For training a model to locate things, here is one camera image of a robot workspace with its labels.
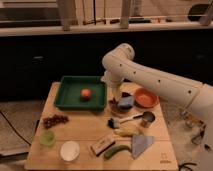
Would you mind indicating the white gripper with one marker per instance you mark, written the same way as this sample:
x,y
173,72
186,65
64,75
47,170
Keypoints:
x,y
116,91

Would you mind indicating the red apple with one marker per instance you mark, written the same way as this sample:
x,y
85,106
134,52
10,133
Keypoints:
x,y
85,94

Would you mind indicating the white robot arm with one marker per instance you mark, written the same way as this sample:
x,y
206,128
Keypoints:
x,y
191,95

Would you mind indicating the dark brown bowl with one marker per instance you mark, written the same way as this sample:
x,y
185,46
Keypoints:
x,y
114,104

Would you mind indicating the blue sponge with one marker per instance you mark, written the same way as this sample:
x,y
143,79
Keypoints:
x,y
126,102

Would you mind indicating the orange bowl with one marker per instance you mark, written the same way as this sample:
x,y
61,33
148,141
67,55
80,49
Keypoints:
x,y
145,98

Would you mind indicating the metal measuring cup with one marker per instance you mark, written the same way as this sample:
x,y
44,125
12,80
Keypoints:
x,y
147,119

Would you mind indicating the yellow banana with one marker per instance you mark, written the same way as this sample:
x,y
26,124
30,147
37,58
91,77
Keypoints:
x,y
123,133

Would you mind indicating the green plastic tray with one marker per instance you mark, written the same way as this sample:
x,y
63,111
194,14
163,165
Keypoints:
x,y
68,94

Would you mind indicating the blue grey cloth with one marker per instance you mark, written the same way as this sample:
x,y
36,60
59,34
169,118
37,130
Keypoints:
x,y
140,143

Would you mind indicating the green cucumber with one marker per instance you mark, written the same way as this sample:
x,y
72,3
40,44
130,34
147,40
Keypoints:
x,y
112,151

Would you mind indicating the bunch of dark grapes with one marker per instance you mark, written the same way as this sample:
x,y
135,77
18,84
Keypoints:
x,y
49,122

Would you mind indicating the white bowl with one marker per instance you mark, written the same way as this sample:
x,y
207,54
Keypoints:
x,y
69,151

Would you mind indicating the green cup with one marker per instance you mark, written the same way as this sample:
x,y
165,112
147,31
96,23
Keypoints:
x,y
47,138

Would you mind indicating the spice jar rack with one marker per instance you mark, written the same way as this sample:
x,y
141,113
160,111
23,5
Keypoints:
x,y
195,124

